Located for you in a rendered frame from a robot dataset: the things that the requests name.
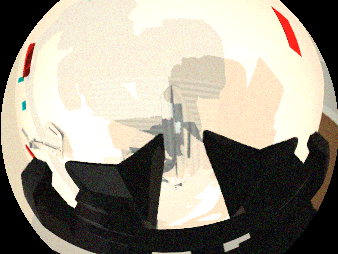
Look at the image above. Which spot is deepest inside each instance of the small teal block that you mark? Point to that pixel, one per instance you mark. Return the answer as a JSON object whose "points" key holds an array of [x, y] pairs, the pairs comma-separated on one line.
{"points": [[23, 105], [20, 79]]}

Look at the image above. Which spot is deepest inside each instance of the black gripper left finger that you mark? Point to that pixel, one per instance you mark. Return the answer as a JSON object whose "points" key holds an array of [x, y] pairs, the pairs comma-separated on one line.
{"points": [[136, 179]]}

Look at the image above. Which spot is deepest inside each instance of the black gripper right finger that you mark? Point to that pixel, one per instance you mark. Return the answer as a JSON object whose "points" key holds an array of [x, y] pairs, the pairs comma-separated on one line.
{"points": [[240, 169]]}

